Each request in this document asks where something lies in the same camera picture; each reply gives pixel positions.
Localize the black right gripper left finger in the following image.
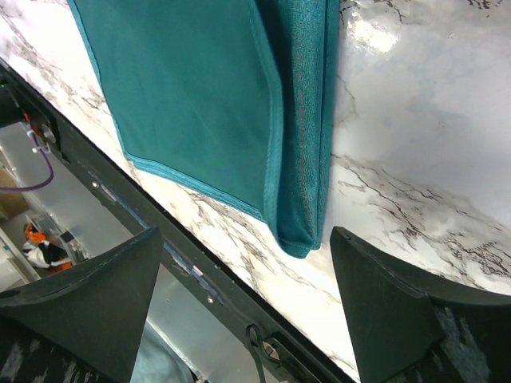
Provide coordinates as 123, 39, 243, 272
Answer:
1, 227, 162, 382

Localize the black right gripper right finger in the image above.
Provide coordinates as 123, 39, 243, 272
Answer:
330, 227, 510, 382

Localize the teal cloth napkin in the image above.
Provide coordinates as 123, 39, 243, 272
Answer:
69, 0, 339, 259

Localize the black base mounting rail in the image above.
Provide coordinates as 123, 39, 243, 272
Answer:
1, 63, 351, 382

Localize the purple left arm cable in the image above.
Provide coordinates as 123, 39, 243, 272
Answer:
0, 131, 55, 194

